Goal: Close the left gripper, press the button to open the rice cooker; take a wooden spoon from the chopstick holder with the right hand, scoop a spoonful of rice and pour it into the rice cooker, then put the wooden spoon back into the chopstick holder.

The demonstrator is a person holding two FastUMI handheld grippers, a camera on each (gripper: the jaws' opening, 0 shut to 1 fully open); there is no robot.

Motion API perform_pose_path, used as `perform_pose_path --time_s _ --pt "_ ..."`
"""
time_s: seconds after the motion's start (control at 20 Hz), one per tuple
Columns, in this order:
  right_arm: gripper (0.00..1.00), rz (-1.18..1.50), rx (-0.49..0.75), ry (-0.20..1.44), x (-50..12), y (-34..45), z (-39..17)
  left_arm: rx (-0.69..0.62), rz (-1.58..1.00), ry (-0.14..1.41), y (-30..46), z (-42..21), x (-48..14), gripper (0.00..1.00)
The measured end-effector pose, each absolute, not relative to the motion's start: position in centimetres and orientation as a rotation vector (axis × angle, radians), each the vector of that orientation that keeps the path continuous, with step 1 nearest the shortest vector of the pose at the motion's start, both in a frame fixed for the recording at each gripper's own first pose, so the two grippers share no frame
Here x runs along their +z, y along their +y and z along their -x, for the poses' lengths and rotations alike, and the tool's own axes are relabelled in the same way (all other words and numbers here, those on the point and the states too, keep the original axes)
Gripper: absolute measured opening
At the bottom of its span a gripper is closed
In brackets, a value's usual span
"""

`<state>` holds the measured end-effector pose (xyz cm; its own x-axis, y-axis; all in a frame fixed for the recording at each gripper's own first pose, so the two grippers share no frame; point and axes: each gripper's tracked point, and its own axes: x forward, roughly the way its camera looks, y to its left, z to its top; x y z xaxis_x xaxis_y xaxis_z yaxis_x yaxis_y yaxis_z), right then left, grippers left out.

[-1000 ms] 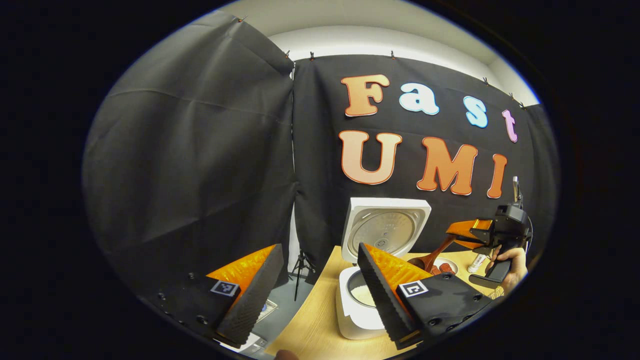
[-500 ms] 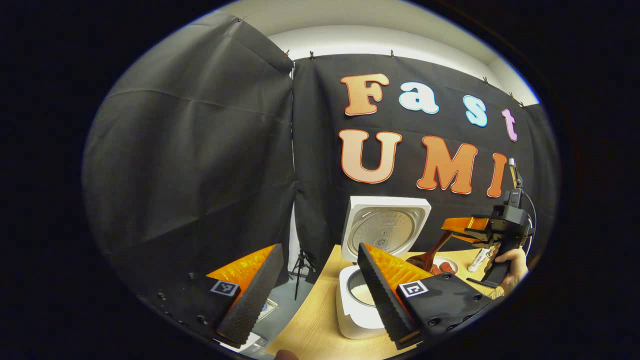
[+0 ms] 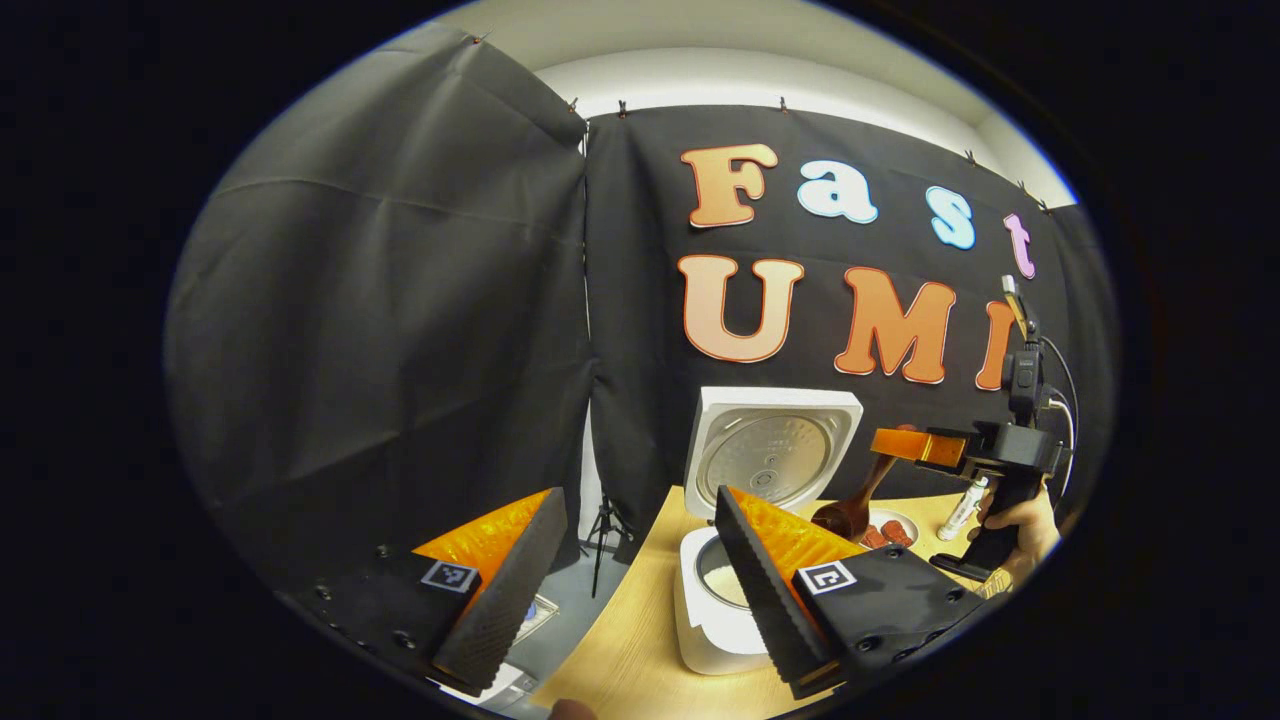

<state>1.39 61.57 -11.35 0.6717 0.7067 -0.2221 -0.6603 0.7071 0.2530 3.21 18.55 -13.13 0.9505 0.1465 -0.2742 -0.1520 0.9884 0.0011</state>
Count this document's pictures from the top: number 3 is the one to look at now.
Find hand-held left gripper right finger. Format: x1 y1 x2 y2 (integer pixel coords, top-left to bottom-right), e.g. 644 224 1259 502
714 486 999 701

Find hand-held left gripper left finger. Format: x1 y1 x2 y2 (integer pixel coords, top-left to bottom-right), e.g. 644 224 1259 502
283 488 569 699

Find white rice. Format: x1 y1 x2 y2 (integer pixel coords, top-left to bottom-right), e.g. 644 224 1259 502
703 565 751 608

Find white rice cooker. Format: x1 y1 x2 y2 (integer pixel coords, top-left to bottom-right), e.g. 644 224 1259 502
673 387 865 677

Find wooden spoon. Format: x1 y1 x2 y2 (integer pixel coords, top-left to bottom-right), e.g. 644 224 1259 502
810 452 901 542

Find white and blue box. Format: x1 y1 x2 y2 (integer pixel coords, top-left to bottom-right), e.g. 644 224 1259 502
510 593 561 646

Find white round plate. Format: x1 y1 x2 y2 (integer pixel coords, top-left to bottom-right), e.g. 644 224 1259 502
860 508 921 551

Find white bottle green label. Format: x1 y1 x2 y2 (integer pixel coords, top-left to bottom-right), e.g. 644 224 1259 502
937 476 989 542

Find black tripod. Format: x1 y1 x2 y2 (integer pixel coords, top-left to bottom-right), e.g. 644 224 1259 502
583 495 636 599

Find black backdrop cloth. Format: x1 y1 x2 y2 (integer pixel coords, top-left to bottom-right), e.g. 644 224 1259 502
165 22 1116 601

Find black cable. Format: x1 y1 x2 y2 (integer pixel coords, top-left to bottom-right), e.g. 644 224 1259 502
1040 335 1081 501

